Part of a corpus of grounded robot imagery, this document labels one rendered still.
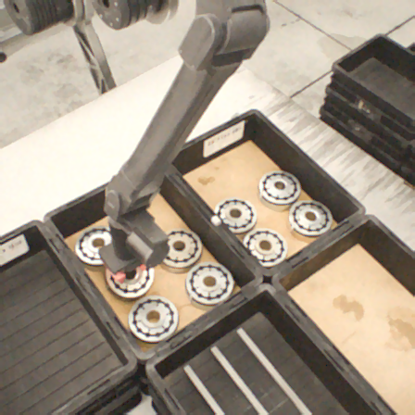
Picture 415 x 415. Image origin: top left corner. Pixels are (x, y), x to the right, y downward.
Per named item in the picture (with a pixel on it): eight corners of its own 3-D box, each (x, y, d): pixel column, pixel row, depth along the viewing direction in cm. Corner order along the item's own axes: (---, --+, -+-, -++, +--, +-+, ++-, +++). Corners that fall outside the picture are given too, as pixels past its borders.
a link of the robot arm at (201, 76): (253, -5, 72) (194, 2, 65) (279, 27, 71) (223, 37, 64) (138, 182, 103) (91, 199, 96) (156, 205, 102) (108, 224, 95)
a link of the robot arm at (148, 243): (145, 172, 100) (107, 186, 94) (187, 209, 95) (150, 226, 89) (135, 220, 107) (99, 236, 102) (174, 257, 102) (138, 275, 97)
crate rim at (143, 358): (41, 222, 119) (39, 216, 117) (157, 163, 130) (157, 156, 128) (142, 368, 101) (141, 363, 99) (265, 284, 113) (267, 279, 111)
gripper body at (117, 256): (158, 252, 110) (157, 230, 104) (114, 278, 106) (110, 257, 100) (141, 231, 113) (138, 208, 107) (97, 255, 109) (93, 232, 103)
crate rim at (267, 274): (157, 163, 130) (157, 156, 128) (254, 113, 142) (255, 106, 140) (265, 284, 113) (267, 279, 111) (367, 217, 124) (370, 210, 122)
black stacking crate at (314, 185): (159, 188, 138) (157, 157, 129) (250, 139, 149) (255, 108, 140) (259, 304, 121) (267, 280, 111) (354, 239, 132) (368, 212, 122)
